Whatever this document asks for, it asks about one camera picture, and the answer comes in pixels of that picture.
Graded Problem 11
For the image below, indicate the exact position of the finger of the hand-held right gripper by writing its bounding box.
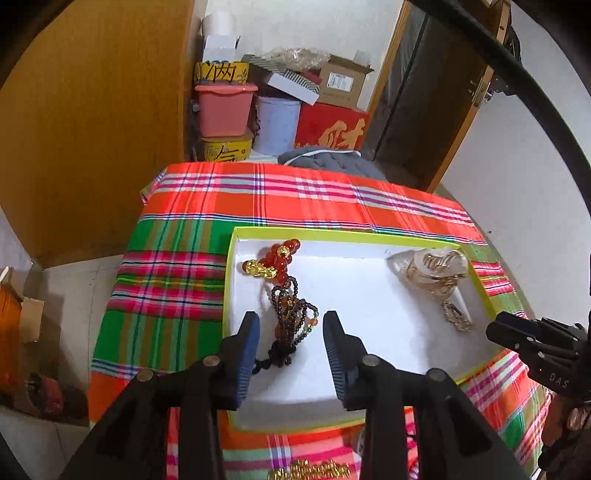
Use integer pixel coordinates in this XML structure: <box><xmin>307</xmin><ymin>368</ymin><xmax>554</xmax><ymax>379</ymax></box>
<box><xmin>485</xmin><ymin>322</ymin><xmax>539</xmax><ymax>358</ymax></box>
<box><xmin>496</xmin><ymin>312</ymin><xmax>543</xmax><ymax>337</ymax></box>

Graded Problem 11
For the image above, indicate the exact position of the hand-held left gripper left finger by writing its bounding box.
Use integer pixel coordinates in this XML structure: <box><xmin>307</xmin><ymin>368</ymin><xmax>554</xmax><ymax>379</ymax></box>
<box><xmin>60</xmin><ymin>311</ymin><xmax>262</xmax><ymax>480</ymax></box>

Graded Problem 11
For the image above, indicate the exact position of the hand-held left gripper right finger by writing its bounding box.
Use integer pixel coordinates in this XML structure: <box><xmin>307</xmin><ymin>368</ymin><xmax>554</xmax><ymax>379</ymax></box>
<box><xmin>322</xmin><ymin>311</ymin><xmax>530</xmax><ymax>480</ymax></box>

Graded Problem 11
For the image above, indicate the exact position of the dark bead necklace with tassel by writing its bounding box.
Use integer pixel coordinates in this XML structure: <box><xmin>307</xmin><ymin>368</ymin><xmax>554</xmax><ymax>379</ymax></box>
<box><xmin>252</xmin><ymin>275</ymin><xmax>322</xmax><ymax>373</ymax></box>

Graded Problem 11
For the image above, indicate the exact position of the white tray with yellow-green rim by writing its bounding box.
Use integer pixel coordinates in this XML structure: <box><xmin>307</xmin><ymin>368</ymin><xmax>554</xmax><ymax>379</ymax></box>
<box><xmin>222</xmin><ymin>226</ymin><xmax>498</xmax><ymax>433</ymax></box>

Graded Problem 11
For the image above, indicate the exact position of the clear bag of gold jewelry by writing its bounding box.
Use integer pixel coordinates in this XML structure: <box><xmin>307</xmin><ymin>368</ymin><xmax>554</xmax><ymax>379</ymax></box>
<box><xmin>386</xmin><ymin>248</ymin><xmax>472</xmax><ymax>324</ymax></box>

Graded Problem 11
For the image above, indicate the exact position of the person's right hand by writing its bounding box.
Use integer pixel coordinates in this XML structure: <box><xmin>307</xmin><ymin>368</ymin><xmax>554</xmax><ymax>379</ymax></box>
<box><xmin>567</xmin><ymin>402</ymin><xmax>591</xmax><ymax>433</ymax></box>

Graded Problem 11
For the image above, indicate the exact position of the plaid tablecloth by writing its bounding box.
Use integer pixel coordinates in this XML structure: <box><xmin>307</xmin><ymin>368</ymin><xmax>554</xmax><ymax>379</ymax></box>
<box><xmin>88</xmin><ymin>161</ymin><xmax>556</xmax><ymax>480</ymax></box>

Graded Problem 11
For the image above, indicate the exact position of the dark red bag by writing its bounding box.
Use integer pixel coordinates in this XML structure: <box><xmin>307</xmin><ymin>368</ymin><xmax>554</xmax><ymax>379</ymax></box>
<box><xmin>22</xmin><ymin>371</ymin><xmax>89</xmax><ymax>422</ymax></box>

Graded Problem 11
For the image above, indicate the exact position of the grey cushion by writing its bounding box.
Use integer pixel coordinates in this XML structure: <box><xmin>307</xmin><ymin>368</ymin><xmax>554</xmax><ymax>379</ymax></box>
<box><xmin>277</xmin><ymin>145</ymin><xmax>391</xmax><ymax>181</ymax></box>

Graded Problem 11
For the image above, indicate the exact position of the yellow round tin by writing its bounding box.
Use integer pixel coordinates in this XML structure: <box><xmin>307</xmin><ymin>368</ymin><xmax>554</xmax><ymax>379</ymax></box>
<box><xmin>200</xmin><ymin>131</ymin><xmax>255</xmax><ymax>163</ymax></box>
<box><xmin>193</xmin><ymin>59</ymin><xmax>250</xmax><ymax>86</ymax></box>

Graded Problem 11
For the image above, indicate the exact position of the wooden door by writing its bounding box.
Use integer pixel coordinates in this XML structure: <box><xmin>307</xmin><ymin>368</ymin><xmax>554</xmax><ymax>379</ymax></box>
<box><xmin>417</xmin><ymin>0</ymin><xmax>512</xmax><ymax>193</ymax></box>

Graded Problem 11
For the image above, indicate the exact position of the red gift box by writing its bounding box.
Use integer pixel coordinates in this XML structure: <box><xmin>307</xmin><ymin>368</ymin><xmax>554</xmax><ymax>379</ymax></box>
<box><xmin>294</xmin><ymin>102</ymin><xmax>370</xmax><ymax>152</ymax></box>

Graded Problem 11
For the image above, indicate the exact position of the orange box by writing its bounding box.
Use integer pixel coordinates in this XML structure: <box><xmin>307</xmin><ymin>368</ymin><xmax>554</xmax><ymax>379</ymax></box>
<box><xmin>0</xmin><ymin>267</ymin><xmax>25</xmax><ymax>394</ymax></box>

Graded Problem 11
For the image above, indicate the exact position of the lavender plastic bucket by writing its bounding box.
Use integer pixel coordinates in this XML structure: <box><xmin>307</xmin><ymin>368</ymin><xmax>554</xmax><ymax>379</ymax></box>
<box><xmin>253</xmin><ymin>95</ymin><xmax>302</xmax><ymax>157</ymax></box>

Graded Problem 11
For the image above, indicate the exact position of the pink plastic bin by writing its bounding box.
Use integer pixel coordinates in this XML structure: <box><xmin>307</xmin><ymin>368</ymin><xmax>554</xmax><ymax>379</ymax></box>
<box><xmin>193</xmin><ymin>83</ymin><xmax>259</xmax><ymax>138</ymax></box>

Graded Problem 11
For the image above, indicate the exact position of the wooden wardrobe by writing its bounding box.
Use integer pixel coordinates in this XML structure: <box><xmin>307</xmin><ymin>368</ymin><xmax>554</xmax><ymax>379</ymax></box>
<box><xmin>0</xmin><ymin>0</ymin><xmax>200</xmax><ymax>269</ymax></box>

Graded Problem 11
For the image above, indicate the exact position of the brown cardboard box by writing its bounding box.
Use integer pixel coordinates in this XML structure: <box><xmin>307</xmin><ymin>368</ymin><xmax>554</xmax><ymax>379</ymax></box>
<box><xmin>317</xmin><ymin>54</ymin><xmax>374</xmax><ymax>110</ymax></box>

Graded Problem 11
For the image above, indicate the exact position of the striped gift box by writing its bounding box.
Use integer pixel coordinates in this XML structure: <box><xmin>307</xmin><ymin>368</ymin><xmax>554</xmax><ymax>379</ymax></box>
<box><xmin>266</xmin><ymin>69</ymin><xmax>322</xmax><ymax>106</ymax></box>

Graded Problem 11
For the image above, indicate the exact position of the crumpled plastic bag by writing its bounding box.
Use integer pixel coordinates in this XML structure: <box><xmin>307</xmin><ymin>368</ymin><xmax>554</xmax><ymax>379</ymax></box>
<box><xmin>262</xmin><ymin>45</ymin><xmax>331</xmax><ymax>71</ymax></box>

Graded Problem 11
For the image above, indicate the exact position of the open white carton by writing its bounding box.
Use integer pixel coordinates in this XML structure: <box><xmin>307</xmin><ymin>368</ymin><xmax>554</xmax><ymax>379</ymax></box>
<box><xmin>201</xmin><ymin>34</ymin><xmax>242</xmax><ymax>64</ymax></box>

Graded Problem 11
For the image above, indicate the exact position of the red bead bracelet with gold charm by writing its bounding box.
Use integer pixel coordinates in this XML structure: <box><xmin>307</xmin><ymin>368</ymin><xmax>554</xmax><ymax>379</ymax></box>
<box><xmin>242</xmin><ymin>239</ymin><xmax>302</xmax><ymax>284</ymax></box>

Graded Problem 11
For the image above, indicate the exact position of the black cable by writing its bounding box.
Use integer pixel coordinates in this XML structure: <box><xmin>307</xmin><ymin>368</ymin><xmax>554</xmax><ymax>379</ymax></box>
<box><xmin>408</xmin><ymin>0</ymin><xmax>591</xmax><ymax>219</ymax></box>

